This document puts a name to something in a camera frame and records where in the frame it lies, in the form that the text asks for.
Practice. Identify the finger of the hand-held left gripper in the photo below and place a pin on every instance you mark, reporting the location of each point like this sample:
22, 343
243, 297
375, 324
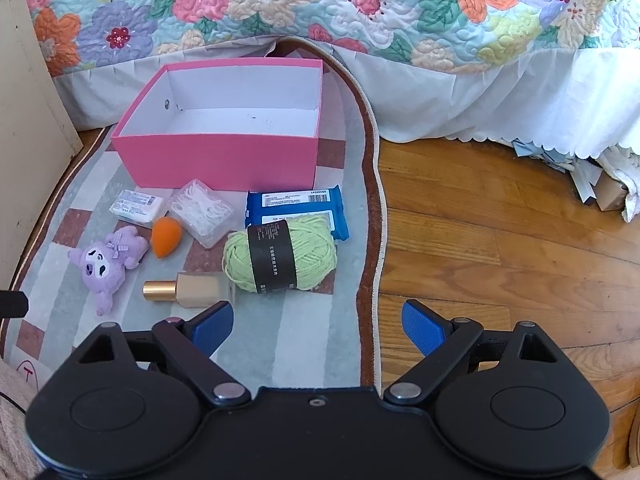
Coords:
12, 304

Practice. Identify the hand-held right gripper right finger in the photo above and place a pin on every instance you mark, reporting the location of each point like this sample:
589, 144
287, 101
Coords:
422, 327

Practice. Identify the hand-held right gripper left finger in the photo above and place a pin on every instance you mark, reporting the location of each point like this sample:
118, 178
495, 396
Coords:
215, 327

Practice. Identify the foundation bottle with gold cap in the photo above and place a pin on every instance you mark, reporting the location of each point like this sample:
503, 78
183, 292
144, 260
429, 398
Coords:
195, 290

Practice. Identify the purple plush toy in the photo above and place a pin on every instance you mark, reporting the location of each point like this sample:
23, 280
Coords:
107, 267

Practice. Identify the orange makeup sponge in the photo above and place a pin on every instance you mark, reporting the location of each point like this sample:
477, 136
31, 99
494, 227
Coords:
166, 236

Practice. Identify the green yarn ball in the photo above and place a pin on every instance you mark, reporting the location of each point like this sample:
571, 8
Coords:
305, 255

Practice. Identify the clear floss pick box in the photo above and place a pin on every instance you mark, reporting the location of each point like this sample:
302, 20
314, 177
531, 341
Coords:
200, 210

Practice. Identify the small white packet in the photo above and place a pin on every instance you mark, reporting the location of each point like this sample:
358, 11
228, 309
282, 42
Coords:
136, 206

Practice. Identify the blue wet wipes packet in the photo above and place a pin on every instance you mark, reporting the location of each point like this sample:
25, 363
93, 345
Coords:
295, 205

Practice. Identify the pink cardboard box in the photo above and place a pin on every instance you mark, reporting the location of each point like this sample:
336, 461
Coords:
225, 160

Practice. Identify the checkered rug with brown border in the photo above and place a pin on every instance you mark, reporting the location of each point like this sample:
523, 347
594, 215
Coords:
310, 320

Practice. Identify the pale fuzzy garment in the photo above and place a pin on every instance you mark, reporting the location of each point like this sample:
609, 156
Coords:
15, 440

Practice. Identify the beige cabinet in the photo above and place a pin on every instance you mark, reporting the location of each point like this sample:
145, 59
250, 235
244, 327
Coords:
25, 135

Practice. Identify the papers under bed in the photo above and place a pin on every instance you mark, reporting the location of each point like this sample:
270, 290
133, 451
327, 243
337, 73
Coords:
550, 157

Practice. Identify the white cloth under bed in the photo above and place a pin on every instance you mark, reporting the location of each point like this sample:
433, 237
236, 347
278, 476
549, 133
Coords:
627, 180

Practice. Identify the floral quilt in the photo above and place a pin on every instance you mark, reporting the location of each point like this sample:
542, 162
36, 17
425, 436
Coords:
350, 5

